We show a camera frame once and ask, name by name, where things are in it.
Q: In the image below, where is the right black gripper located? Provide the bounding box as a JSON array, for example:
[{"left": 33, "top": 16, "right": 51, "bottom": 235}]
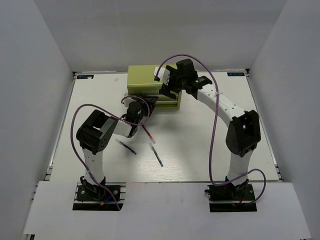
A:
[{"left": 159, "top": 65, "right": 187, "bottom": 100}]

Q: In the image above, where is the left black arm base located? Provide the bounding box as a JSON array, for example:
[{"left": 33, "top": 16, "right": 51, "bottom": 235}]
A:
[{"left": 72, "top": 182, "right": 126, "bottom": 212}]

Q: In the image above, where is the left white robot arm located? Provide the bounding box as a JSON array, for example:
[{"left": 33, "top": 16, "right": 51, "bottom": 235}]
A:
[{"left": 75, "top": 95, "right": 158, "bottom": 200}]

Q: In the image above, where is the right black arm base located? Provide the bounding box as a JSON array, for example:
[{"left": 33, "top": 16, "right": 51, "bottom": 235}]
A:
[{"left": 204, "top": 184, "right": 257, "bottom": 213}]

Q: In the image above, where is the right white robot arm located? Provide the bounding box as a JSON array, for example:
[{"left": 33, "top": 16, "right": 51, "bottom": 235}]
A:
[{"left": 153, "top": 58, "right": 261, "bottom": 200}]

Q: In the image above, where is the green metal tool chest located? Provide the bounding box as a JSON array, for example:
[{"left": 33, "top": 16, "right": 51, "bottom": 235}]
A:
[{"left": 127, "top": 65, "right": 182, "bottom": 109}]

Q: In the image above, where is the red gel pen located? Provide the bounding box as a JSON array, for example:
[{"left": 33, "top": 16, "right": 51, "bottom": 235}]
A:
[{"left": 142, "top": 125, "right": 156, "bottom": 144}]

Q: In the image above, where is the green gel pen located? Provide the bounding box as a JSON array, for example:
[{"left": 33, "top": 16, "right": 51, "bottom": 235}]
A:
[{"left": 148, "top": 142, "right": 164, "bottom": 167}]

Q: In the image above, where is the purple gel pen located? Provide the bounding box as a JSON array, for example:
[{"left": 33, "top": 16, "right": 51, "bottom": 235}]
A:
[{"left": 115, "top": 138, "right": 137, "bottom": 155}]

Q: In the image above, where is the right blue corner label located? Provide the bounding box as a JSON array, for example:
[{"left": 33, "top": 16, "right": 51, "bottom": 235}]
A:
[{"left": 227, "top": 72, "right": 245, "bottom": 77}]

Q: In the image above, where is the blue corner label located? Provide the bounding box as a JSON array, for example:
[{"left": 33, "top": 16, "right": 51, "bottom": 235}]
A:
[
  {"left": 76, "top": 74, "right": 94, "bottom": 80},
  {"left": 227, "top": 72, "right": 245, "bottom": 77}
]

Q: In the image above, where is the left blue corner label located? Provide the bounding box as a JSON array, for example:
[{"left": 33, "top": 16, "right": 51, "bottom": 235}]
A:
[{"left": 76, "top": 74, "right": 94, "bottom": 80}]

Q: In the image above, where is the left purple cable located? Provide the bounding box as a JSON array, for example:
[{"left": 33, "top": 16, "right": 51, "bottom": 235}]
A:
[{"left": 71, "top": 96, "right": 153, "bottom": 210}]

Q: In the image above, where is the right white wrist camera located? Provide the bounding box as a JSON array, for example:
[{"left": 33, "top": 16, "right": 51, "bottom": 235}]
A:
[{"left": 153, "top": 66, "right": 170, "bottom": 85}]

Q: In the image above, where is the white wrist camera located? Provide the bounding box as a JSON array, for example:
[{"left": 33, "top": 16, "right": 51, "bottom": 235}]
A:
[
  {"left": 153, "top": 66, "right": 170, "bottom": 85},
  {"left": 120, "top": 93, "right": 137, "bottom": 108}
]

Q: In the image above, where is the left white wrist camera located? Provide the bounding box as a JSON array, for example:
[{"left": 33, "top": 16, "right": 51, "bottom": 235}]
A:
[{"left": 120, "top": 93, "right": 137, "bottom": 108}]

